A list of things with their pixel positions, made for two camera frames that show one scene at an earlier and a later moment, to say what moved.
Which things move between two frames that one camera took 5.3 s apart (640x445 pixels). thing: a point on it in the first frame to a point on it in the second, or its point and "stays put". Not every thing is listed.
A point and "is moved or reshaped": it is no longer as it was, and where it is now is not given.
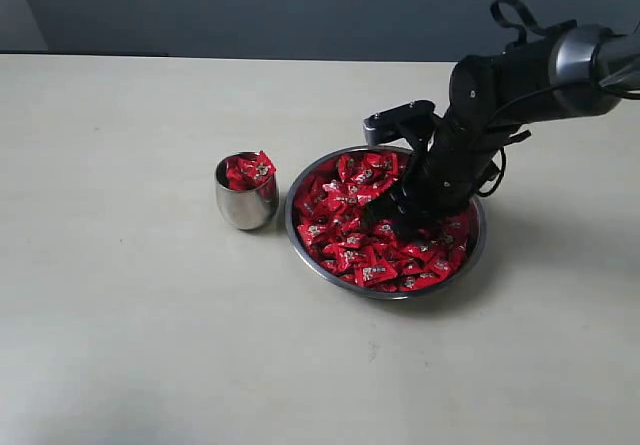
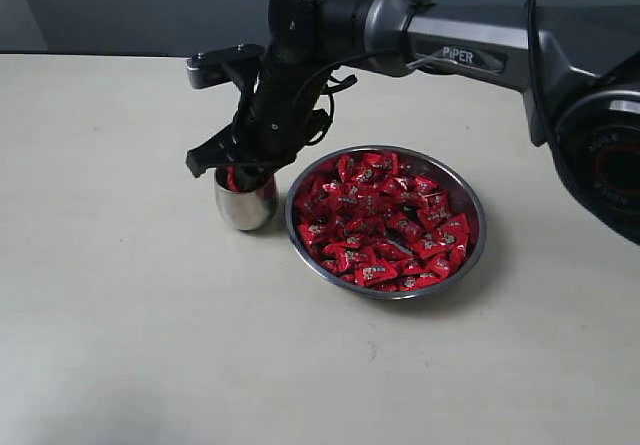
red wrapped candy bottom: x=372 y=275 stays put
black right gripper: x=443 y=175 to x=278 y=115
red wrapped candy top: x=380 y=164 stays put
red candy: x=261 y=169 is moved or reshaped
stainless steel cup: x=245 y=209 stays put
